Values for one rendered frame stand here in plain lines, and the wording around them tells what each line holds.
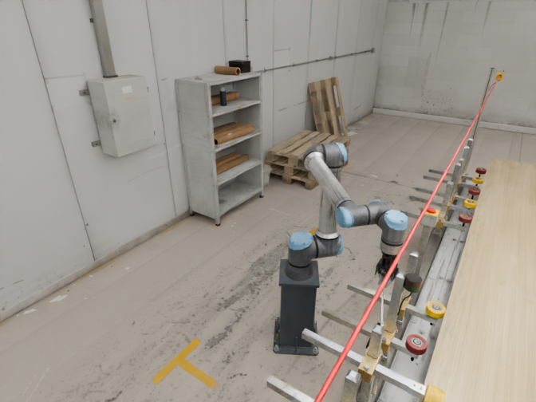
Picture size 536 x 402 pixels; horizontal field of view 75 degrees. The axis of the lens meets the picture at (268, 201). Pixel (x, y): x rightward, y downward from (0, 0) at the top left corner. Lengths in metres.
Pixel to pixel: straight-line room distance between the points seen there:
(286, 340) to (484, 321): 1.30
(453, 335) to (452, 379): 0.22
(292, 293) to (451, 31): 7.48
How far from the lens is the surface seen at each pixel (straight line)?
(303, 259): 2.20
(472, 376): 1.63
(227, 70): 3.96
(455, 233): 3.04
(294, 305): 2.39
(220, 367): 2.61
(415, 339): 1.65
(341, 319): 1.71
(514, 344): 1.83
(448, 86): 9.02
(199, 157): 3.79
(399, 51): 9.18
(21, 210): 3.20
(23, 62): 3.06
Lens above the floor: 2.06
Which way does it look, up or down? 27 degrees down
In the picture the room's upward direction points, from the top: straight up
